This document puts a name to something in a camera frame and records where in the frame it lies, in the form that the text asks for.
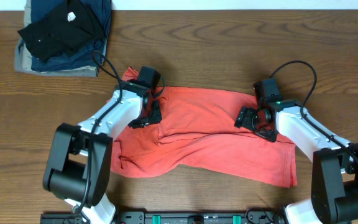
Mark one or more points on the red printed t-shirt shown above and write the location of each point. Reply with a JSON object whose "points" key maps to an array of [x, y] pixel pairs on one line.
{"points": [[197, 129]]}

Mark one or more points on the black folded garment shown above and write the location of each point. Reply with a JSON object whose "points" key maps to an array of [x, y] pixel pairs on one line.
{"points": [[64, 28]]}

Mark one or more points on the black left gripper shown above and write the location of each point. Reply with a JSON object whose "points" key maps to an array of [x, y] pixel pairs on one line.
{"points": [[150, 117]]}

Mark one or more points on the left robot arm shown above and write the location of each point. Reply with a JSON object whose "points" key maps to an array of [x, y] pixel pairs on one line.
{"points": [[78, 165]]}

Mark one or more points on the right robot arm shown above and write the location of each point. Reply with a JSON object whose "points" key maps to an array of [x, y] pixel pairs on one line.
{"points": [[334, 187]]}

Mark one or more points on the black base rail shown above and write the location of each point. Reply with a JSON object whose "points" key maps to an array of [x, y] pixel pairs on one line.
{"points": [[251, 216]]}

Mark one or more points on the grey folded trousers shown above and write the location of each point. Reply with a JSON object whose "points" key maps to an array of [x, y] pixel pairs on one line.
{"points": [[57, 73]]}

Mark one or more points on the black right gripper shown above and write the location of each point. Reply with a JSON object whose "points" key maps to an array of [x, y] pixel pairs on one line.
{"points": [[247, 117]]}

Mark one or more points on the navy blue folded garment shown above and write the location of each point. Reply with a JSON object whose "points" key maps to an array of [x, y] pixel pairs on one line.
{"points": [[83, 57]]}

